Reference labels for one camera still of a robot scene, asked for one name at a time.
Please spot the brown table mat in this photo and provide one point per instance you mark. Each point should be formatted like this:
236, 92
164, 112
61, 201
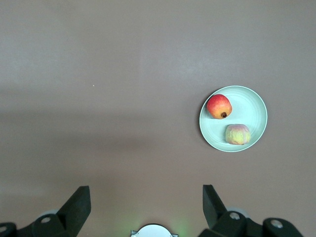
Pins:
98, 98

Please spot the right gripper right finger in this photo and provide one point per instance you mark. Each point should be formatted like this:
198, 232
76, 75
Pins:
222, 222

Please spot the red pomegranate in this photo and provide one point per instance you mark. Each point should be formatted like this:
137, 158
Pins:
218, 106

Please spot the green pink apple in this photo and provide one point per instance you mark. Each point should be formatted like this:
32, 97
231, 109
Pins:
237, 134

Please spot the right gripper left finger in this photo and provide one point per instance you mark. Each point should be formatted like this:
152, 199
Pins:
66, 219

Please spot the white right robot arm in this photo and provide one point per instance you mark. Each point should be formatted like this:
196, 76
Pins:
154, 232

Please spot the light green plate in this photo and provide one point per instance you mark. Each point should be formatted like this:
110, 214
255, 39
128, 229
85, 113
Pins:
251, 111

